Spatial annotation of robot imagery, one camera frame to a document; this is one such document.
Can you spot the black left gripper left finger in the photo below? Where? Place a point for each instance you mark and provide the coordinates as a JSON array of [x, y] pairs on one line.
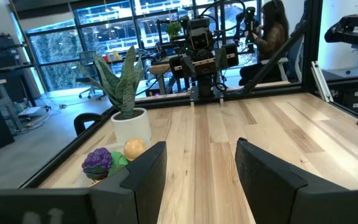
[[129, 202]]

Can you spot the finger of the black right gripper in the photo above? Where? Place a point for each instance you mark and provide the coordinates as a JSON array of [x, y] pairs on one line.
[[227, 56], [182, 67]]

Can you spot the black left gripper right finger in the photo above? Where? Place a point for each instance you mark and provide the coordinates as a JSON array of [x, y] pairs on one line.
[[275, 193]]

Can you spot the green oval toy vegetable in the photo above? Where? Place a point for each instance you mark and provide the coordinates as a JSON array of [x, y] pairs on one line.
[[118, 160]]

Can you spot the purple toy grape bunch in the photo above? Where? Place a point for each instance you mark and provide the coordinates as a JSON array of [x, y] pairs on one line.
[[98, 158]]

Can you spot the tan toy potato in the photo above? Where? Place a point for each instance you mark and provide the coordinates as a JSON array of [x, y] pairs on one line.
[[135, 148]]

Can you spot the black background robot arm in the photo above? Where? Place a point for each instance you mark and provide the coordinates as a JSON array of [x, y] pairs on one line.
[[351, 31], [248, 21]]

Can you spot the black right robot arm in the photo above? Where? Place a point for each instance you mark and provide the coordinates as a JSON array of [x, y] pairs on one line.
[[206, 90]]

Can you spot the small green potted plant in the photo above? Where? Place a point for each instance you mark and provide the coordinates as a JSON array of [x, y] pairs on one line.
[[173, 29]]

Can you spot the person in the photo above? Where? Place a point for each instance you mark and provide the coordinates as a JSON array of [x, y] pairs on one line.
[[272, 37]]

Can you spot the white chair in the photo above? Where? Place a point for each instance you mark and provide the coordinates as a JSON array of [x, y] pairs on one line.
[[278, 62]]

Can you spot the green snake plant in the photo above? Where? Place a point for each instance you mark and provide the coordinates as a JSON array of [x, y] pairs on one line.
[[121, 87]]

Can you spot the white plant pot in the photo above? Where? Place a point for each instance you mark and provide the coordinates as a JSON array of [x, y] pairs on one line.
[[131, 126]]

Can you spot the grey office chair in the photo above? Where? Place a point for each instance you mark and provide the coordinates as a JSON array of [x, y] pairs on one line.
[[87, 67]]

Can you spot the black chair back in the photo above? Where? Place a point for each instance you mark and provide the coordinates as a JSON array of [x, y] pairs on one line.
[[85, 117]]

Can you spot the white aluminium bars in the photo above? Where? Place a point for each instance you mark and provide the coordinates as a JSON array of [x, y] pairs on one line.
[[322, 81]]

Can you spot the black labelled boxes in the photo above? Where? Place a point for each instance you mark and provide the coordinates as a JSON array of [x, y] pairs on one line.
[[357, 101]]

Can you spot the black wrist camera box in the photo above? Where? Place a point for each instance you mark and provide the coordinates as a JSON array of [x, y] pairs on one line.
[[199, 35]]

